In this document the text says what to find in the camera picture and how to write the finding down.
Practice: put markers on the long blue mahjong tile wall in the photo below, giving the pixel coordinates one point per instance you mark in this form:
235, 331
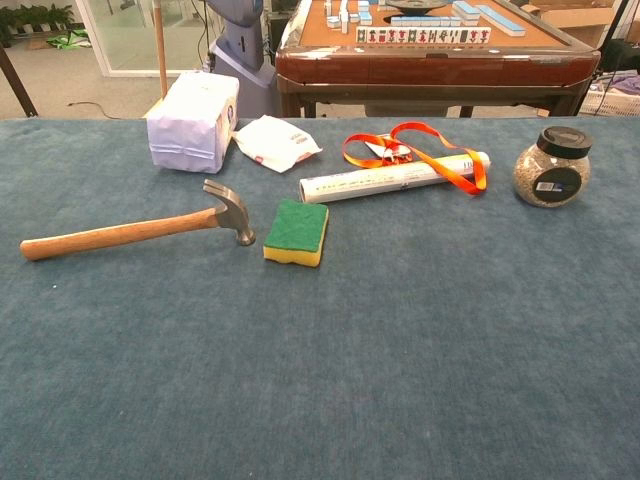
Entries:
502, 20

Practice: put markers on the purple cloth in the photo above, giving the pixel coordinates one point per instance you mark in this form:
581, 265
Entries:
627, 84

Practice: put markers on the green and yellow sponge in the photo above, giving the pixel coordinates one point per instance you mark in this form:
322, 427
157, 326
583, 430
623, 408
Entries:
297, 227

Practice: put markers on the green cloth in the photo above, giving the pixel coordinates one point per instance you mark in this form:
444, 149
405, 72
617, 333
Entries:
70, 40

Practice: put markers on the crumpled white plastic bag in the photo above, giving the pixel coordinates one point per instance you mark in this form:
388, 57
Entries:
275, 142

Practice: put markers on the blue carpet table mat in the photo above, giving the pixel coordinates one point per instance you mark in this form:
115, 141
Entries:
350, 350

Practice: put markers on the white plastic basket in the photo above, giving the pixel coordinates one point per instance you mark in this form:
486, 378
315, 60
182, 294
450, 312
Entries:
607, 102

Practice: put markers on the white paper wrapped package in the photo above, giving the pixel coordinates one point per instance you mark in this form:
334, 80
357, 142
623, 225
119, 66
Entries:
190, 125

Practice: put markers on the white id badge holder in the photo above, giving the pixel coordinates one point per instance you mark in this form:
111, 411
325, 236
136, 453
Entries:
381, 148

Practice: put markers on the wooden pole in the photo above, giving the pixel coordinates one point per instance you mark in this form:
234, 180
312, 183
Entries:
160, 50

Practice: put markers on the white face mahjong tile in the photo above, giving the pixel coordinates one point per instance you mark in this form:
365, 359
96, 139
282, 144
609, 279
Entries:
413, 35
392, 35
475, 35
434, 35
465, 35
382, 35
371, 35
486, 35
444, 35
361, 35
423, 35
402, 35
454, 35

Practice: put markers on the green potted plant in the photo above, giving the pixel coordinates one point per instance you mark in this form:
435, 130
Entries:
47, 15
7, 20

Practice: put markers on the white framed glass partition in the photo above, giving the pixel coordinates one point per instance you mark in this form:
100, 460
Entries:
130, 35

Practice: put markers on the white rolled paper tube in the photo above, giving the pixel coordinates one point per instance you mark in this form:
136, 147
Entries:
360, 182

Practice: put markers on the black lid glass jar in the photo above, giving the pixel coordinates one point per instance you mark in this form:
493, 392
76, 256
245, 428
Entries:
530, 185

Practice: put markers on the stacked blue mahjong tiles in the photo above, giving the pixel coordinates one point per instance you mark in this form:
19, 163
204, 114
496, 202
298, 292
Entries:
466, 11

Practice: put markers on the short blue mahjong tile wall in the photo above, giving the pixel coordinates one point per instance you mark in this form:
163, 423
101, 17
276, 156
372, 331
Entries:
425, 21

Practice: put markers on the black tripod stand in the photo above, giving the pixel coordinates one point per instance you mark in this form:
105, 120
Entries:
612, 30

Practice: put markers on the dark slanted stand leg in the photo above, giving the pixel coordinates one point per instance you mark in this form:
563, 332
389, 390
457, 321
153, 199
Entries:
17, 82

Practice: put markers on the cardboard box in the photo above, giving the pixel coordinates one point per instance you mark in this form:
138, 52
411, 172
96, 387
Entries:
575, 20

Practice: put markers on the brown mahjong table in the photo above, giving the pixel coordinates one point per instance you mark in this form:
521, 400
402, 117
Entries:
425, 65

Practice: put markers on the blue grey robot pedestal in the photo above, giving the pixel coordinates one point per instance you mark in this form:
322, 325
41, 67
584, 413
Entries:
245, 45

